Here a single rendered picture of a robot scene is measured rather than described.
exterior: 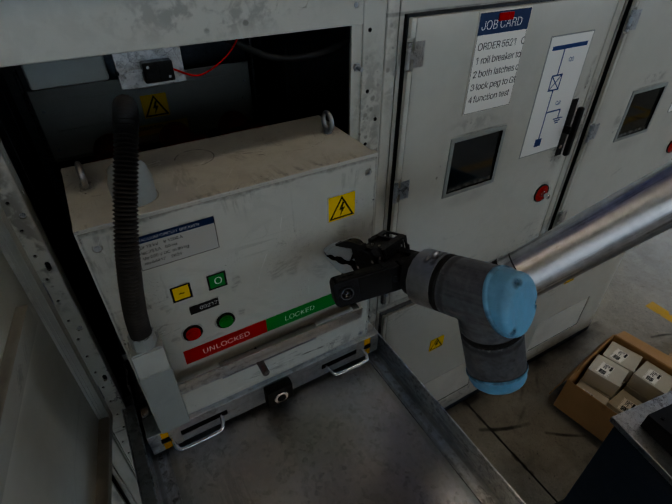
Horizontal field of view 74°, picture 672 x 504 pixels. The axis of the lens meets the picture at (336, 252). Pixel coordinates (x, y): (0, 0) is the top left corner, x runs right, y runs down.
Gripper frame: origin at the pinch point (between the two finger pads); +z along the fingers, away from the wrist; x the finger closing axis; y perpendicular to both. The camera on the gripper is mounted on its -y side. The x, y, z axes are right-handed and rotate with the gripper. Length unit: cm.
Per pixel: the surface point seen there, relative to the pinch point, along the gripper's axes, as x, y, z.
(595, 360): -112, 124, -11
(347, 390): -37.7, 0.7, 4.4
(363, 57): 31.0, 20.6, 2.8
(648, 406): -60, 55, -43
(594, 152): -12, 103, -11
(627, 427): -60, 46, -41
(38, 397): -6, -49, 17
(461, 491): -46, 0, -26
